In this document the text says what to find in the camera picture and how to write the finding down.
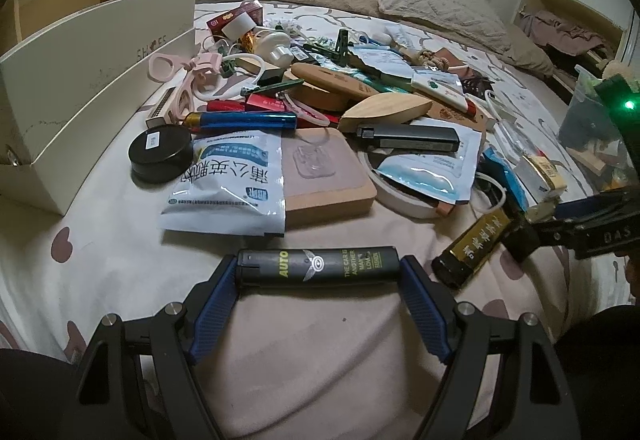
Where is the gold black lighter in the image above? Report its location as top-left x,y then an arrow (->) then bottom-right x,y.
431,208 -> 512,291

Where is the black AUTO lighter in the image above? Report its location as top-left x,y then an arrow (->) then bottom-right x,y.
235,246 -> 400,289

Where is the clear plastic container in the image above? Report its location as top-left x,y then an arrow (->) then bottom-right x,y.
558,64 -> 639,191

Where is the white tape roll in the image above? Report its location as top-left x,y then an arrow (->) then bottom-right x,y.
357,151 -> 454,220

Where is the white blue medicine sachet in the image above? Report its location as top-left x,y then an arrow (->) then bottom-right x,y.
160,130 -> 285,237

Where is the blue white mask packet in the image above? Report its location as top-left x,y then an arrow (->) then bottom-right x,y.
375,117 -> 483,205

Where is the black round tin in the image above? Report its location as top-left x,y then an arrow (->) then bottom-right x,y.
128,125 -> 193,183

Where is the wooden block with pink pad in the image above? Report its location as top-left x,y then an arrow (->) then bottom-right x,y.
282,127 -> 376,230

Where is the black rectangular lighter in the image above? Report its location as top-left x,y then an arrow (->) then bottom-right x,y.
356,123 -> 460,153

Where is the blue metallic lighter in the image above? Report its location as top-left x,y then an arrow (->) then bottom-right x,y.
182,112 -> 297,133

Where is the wooden boat-shaped piece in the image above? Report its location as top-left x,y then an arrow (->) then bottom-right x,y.
337,93 -> 433,134

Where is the wooden oval brush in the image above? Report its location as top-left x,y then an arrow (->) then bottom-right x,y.
291,62 -> 378,100

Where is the pink plastic scissors tool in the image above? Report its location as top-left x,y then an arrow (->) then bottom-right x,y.
148,52 -> 222,123

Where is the white shoe box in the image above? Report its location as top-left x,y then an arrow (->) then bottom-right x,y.
1,0 -> 195,215

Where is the red small box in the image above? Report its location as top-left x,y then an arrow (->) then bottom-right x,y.
206,0 -> 262,41

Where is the beige pillow right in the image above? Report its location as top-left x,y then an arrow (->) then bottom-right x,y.
376,0 -> 511,54

